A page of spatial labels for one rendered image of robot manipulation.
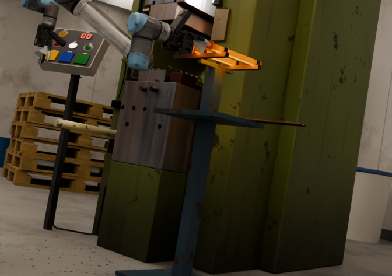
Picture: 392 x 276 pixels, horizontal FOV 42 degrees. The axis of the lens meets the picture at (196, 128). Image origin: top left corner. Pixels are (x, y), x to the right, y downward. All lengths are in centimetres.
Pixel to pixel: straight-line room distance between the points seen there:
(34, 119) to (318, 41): 331
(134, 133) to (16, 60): 892
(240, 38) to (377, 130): 422
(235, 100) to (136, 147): 57
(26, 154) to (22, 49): 631
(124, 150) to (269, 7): 108
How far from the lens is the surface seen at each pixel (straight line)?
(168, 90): 263
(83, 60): 303
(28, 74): 1157
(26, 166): 548
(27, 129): 550
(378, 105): 677
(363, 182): 563
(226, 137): 260
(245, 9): 273
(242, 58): 221
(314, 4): 306
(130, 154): 275
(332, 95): 329
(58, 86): 1168
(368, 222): 569
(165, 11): 288
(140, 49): 183
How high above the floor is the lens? 54
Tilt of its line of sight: 3 degrees up
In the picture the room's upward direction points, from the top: 9 degrees clockwise
